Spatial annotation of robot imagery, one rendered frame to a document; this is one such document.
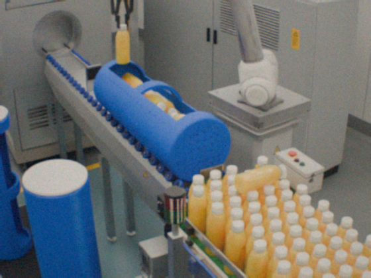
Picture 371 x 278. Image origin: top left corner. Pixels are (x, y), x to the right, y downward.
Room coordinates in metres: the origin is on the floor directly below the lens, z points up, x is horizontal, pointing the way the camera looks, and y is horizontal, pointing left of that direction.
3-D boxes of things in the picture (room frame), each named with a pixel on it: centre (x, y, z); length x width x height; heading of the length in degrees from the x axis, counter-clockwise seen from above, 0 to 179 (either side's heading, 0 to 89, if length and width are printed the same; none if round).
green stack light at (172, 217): (1.31, 0.02, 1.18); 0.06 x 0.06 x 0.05
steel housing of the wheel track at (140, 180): (2.74, 0.39, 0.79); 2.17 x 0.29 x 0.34; 29
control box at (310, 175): (1.78, -0.46, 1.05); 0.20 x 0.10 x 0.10; 29
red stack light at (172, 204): (1.31, 0.02, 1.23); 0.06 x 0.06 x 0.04
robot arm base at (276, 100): (2.44, -0.38, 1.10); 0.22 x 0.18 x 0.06; 48
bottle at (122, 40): (2.55, 0.30, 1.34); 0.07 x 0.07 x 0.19
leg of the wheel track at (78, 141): (3.64, 0.81, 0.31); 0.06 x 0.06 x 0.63; 29
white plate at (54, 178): (1.77, 0.51, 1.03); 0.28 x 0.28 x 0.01
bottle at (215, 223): (1.47, -0.12, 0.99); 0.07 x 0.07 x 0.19
